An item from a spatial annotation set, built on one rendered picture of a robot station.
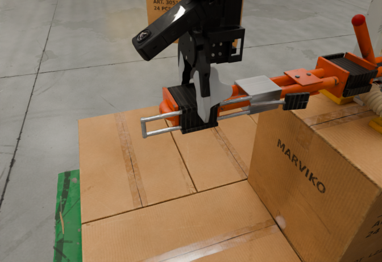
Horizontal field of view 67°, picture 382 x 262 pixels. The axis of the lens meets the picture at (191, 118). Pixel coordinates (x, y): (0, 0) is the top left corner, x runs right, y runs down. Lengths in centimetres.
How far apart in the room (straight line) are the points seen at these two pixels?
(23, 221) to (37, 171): 37
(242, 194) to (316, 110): 43
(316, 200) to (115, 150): 80
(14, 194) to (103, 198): 103
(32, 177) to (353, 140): 182
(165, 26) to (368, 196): 50
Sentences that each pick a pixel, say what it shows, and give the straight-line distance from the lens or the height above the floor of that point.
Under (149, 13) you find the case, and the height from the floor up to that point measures 81.
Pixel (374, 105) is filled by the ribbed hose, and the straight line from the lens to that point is 74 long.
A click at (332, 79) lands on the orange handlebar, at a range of 65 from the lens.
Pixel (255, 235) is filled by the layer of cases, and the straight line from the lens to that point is 98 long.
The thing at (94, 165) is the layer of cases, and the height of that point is 54.
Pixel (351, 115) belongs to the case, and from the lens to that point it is 82.
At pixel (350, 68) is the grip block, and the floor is 109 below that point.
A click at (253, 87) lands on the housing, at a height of 109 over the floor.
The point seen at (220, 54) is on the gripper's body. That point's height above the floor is 118.
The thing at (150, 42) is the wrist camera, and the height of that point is 121.
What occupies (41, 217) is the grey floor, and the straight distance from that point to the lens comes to 185.
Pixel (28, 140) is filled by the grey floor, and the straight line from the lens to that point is 240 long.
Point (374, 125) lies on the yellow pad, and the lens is 79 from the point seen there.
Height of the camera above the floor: 136
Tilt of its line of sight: 36 degrees down
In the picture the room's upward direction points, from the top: straight up
